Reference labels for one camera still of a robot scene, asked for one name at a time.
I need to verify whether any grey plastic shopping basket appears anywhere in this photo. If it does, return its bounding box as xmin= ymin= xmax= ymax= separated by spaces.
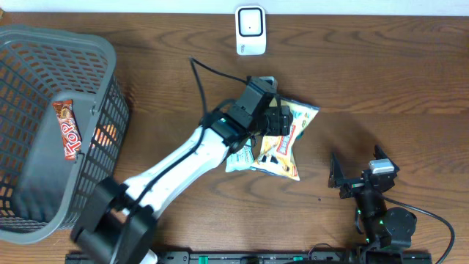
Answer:
xmin=1 ymin=25 xmax=130 ymax=244

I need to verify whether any red chocolate bar wrapper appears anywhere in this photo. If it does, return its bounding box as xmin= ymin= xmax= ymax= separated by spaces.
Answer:
xmin=51 ymin=99 xmax=82 ymax=161

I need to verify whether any yellow snack bag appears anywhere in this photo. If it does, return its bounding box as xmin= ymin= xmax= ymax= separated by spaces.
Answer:
xmin=251 ymin=98 xmax=320 ymax=181

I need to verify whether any light green tissue pack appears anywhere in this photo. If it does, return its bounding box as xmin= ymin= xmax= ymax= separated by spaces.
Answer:
xmin=225 ymin=139 xmax=254 ymax=172

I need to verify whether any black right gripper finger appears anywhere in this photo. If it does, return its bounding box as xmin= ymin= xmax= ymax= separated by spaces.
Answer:
xmin=374 ymin=144 xmax=399 ymax=172
xmin=328 ymin=153 xmax=344 ymax=188

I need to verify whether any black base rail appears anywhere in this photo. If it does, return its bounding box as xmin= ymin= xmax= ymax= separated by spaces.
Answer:
xmin=64 ymin=248 xmax=432 ymax=264

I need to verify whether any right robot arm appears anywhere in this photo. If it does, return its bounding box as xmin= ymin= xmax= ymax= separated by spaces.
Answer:
xmin=328 ymin=145 xmax=416 ymax=250

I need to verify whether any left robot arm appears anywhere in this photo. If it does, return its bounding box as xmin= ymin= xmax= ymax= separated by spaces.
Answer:
xmin=70 ymin=95 xmax=293 ymax=263

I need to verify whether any white barcode scanner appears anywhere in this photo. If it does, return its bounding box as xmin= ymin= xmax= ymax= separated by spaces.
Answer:
xmin=235 ymin=6 xmax=267 ymax=56

